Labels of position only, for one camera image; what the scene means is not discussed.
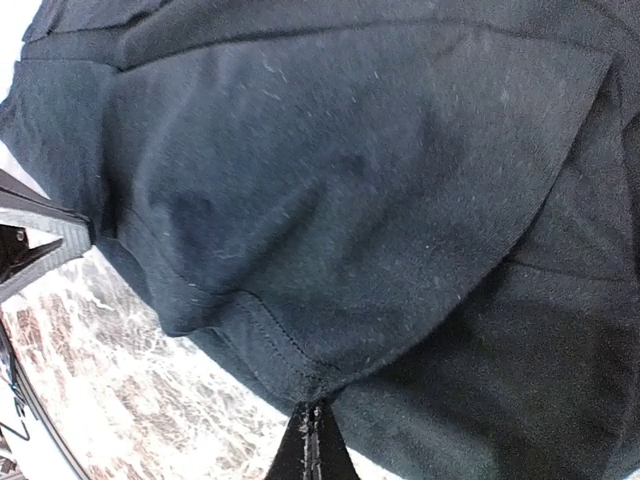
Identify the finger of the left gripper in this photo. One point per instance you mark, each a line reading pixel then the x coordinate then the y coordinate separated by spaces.
pixel 22 265
pixel 23 207

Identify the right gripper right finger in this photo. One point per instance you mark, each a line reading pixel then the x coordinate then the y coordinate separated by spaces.
pixel 328 455

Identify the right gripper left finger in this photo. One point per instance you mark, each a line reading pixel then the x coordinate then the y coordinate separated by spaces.
pixel 291 459

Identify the black t-shirt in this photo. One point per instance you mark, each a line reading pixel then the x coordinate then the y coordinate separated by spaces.
pixel 417 220

